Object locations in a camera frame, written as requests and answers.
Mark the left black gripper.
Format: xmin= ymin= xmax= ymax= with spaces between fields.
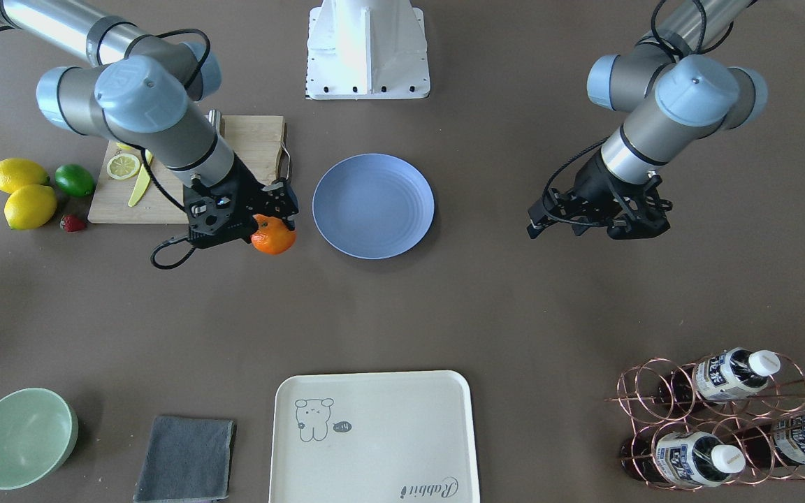
xmin=527 ymin=150 xmax=673 ymax=241

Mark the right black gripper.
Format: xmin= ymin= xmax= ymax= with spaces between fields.
xmin=184 ymin=156 xmax=299 ymax=249

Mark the orange fruit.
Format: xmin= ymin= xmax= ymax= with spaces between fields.
xmin=250 ymin=214 xmax=297 ymax=255

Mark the blue round plate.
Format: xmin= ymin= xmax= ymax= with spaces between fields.
xmin=311 ymin=153 xmax=435 ymax=260

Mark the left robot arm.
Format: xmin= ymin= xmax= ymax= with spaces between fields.
xmin=527 ymin=1 xmax=769 ymax=240

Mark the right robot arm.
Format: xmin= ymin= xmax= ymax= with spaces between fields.
xmin=0 ymin=1 xmax=299 ymax=249

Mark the steel muddler black tip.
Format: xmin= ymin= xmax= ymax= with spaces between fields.
xmin=208 ymin=109 xmax=224 ymax=135

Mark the yellow plastic knife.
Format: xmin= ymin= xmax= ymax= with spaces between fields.
xmin=127 ymin=150 xmax=153 ymax=207

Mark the wooden cutting board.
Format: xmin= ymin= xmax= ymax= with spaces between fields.
xmin=87 ymin=115 xmax=287 ymax=225

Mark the lower lemon slice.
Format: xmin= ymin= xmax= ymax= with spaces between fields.
xmin=105 ymin=153 xmax=143 ymax=180

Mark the green lime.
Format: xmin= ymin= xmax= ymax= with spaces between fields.
xmin=54 ymin=163 xmax=96 ymax=198

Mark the red strawberry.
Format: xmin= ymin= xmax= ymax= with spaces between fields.
xmin=59 ymin=214 xmax=87 ymax=233

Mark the tea bottle back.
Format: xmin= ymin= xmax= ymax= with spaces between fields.
xmin=737 ymin=414 xmax=805 ymax=469
xmin=654 ymin=347 xmax=782 ymax=413

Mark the tea bottle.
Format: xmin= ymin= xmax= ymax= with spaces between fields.
xmin=619 ymin=432 xmax=746 ymax=490
xmin=654 ymin=347 xmax=782 ymax=413
xmin=737 ymin=414 xmax=805 ymax=469

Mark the lower whole lemon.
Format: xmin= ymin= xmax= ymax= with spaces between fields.
xmin=3 ymin=184 xmax=57 ymax=230

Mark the whole lemon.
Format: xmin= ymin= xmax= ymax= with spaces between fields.
xmin=0 ymin=157 xmax=49 ymax=194
xmin=3 ymin=184 xmax=57 ymax=230

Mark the cream rabbit tray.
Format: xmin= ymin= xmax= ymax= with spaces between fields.
xmin=269 ymin=370 xmax=481 ymax=502

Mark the upper whole lemon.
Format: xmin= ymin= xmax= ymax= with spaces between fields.
xmin=0 ymin=157 xmax=49 ymax=194

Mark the tea bottle front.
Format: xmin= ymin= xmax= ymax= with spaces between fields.
xmin=619 ymin=432 xmax=746 ymax=490

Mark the grey folded cloth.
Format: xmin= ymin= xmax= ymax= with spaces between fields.
xmin=132 ymin=415 xmax=235 ymax=502

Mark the green bowl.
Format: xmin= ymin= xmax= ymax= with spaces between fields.
xmin=0 ymin=388 xmax=79 ymax=490

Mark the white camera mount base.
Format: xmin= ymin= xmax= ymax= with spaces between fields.
xmin=305 ymin=1 xmax=431 ymax=100

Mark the copper wire bottle rack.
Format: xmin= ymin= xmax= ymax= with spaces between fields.
xmin=613 ymin=354 xmax=805 ymax=490

